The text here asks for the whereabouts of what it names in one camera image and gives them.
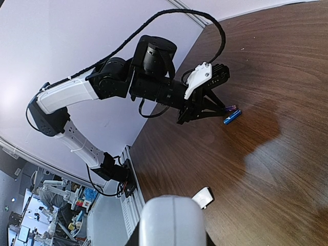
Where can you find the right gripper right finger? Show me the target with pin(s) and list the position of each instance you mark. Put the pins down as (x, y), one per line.
(209, 240)

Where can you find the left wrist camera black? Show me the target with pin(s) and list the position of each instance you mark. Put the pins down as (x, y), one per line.
(206, 76)

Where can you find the white remote control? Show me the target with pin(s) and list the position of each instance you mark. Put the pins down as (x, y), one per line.
(172, 220)

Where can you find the blue AAA battery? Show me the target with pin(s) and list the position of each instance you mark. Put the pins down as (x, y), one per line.
(232, 117)

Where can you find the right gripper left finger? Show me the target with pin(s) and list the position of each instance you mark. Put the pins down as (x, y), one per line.
(134, 238)

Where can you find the aluminium front rail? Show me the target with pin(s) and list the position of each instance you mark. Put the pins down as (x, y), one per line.
(111, 220)

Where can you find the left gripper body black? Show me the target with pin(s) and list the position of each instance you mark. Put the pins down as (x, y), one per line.
(173, 96)

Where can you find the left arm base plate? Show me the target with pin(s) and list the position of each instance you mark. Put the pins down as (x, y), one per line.
(113, 169)

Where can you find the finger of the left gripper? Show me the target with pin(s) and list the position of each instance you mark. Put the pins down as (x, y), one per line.
(191, 113)
(210, 100)

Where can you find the white battery cover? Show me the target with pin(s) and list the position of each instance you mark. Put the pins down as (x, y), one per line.
(204, 197)

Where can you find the purple AAA battery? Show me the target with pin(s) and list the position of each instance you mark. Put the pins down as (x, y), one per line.
(231, 108)

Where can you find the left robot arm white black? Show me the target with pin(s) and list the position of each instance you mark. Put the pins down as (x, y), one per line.
(149, 74)

